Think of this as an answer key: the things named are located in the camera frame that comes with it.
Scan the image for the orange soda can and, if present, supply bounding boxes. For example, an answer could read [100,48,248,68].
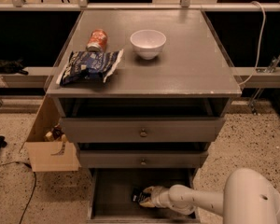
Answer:
[86,29,107,52]

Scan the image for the metal bracket strut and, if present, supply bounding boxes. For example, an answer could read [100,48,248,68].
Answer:
[248,54,280,115]

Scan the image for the black floor cable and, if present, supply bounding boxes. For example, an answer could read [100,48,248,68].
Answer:
[0,161,37,224]

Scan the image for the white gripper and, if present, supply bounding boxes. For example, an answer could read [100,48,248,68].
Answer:
[139,186,171,208]

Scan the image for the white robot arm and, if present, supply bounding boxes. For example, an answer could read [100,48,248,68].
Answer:
[137,168,280,224]

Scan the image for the grey drawer cabinet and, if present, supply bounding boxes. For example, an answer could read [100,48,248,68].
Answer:
[47,9,241,168]

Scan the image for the grey open bottom drawer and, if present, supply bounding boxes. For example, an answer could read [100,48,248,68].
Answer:
[87,168,201,224]

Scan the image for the items inside cardboard box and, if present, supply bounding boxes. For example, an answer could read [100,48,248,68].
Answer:
[44,124,67,142]

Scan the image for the black object on rail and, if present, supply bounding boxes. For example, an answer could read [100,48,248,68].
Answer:
[0,60,28,76]

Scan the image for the cardboard box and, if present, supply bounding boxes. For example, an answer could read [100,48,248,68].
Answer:
[24,97,80,172]

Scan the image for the blue chip bag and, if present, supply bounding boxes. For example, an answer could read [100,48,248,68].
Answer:
[56,49,124,86]

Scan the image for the white hanging cable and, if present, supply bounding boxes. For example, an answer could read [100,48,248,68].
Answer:
[238,0,268,87]

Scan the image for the grey middle drawer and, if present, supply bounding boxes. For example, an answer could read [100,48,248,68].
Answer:
[79,150,208,168]

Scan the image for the white bowl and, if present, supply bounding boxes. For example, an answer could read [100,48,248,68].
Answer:
[130,30,166,60]

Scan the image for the dark blue rxbar wrapper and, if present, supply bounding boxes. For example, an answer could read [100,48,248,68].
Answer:
[131,188,151,203]

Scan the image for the grey top drawer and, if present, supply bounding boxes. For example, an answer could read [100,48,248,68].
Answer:
[61,118,225,143]

